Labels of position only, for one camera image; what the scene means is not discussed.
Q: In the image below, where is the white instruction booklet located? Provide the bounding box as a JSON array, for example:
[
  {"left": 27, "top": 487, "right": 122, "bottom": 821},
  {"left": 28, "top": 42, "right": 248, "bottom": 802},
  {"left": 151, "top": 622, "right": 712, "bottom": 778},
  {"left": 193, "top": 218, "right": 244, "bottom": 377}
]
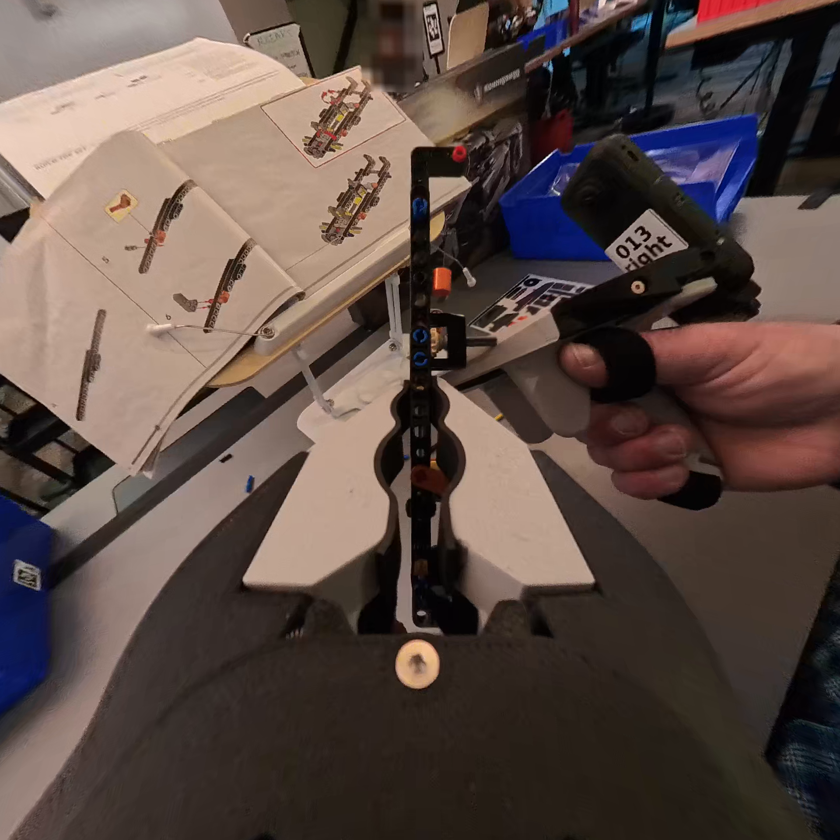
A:
[{"left": 0, "top": 36, "right": 475, "bottom": 478}]

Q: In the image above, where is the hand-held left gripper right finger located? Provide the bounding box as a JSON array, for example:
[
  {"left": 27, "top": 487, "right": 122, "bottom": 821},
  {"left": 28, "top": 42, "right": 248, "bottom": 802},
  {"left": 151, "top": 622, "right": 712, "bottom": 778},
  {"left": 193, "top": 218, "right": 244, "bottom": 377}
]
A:
[{"left": 433, "top": 382, "right": 597, "bottom": 618}]

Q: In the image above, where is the lego vehicle chassis assembly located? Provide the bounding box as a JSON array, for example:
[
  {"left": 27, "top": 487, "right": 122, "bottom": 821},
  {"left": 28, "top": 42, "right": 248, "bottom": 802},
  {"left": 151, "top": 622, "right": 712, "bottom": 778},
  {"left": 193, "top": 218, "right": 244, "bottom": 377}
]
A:
[{"left": 395, "top": 144, "right": 471, "bottom": 629}]

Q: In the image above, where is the person's right hand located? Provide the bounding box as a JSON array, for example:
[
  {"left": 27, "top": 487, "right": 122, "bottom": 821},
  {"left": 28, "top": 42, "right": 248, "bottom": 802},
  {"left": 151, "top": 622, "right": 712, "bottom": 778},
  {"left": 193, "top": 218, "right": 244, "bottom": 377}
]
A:
[{"left": 558, "top": 320, "right": 840, "bottom": 500}]

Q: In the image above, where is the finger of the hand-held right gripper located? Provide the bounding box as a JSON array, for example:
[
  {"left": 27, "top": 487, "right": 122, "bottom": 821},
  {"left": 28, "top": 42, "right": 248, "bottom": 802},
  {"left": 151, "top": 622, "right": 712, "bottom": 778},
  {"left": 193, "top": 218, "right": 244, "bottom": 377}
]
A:
[{"left": 435, "top": 318, "right": 565, "bottom": 389}]

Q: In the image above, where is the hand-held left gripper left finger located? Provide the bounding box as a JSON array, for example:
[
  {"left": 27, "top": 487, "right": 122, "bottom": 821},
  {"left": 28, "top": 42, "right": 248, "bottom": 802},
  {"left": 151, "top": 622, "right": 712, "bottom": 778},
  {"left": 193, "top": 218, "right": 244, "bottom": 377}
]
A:
[{"left": 241, "top": 382, "right": 403, "bottom": 632}]

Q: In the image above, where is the lego sticker sheet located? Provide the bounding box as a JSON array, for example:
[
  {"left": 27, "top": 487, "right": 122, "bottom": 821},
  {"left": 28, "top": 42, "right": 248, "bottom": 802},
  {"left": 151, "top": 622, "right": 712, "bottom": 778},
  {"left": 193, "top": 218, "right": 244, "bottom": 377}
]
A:
[{"left": 468, "top": 273, "right": 596, "bottom": 337}]

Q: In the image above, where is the metal page holder wire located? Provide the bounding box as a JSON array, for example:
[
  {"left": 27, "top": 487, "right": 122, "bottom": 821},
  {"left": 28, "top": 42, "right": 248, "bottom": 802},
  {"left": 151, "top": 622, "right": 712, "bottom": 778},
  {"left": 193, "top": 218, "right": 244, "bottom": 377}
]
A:
[{"left": 147, "top": 320, "right": 278, "bottom": 340}]

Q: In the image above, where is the black white marker sign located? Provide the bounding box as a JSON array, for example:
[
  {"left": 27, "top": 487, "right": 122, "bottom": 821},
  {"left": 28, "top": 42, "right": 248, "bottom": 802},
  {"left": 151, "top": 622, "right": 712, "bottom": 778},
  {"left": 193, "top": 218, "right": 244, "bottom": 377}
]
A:
[{"left": 422, "top": 0, "right": 448, "bottom": 61}]

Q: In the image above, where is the clear plastic bag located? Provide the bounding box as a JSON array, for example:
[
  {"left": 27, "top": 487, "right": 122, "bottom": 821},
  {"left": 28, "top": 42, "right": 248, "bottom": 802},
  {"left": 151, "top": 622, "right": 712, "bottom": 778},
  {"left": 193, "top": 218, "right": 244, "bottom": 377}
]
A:
[{"left": 558, "top": 140, "right": 744, "bottom": 198}]

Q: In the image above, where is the blue storage bin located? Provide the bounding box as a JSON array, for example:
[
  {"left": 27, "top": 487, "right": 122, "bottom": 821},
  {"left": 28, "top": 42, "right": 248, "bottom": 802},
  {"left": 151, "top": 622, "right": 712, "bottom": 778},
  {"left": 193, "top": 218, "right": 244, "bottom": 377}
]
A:
[{"left": 497, "top": 113, "right": 760, "bottom": 265}]

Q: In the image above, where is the blue plaid shirt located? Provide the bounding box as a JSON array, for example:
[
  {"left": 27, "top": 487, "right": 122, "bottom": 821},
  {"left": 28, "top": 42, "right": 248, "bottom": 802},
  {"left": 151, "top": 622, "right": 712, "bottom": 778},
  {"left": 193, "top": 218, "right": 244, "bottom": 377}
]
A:
[{"left": 763, "top": 587, "right": 840, "bottom": 840}]

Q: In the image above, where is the white paper sign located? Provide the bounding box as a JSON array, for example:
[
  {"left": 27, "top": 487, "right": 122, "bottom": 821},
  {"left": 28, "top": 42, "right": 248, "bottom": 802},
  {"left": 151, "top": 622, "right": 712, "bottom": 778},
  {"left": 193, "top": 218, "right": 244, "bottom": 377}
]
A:
[{"left": 244, "top": 21, "right": 314, "bottom": 81}]

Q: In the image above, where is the bright blue object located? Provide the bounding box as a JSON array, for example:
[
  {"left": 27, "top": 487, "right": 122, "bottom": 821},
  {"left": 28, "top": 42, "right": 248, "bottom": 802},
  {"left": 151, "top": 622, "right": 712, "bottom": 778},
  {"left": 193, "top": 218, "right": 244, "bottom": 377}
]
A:
[{"left": 0, "top": 494, "right": 55, "bottom": 718}]

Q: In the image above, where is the red plastic crate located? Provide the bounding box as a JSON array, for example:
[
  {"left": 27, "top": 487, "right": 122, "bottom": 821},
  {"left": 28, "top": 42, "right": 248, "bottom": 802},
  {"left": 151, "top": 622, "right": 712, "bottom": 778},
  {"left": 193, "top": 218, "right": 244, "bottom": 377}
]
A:
[{"left": 694, "top": 0, "right": 840, "bottom": 25}]

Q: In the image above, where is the wooden workbench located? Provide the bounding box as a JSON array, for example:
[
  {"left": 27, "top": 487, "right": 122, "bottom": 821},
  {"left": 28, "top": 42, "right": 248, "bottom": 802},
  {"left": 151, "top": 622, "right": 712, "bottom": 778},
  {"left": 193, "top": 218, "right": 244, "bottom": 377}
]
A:
[{"left": 521, "top": 0, "right": 840, "bottom": 198}]

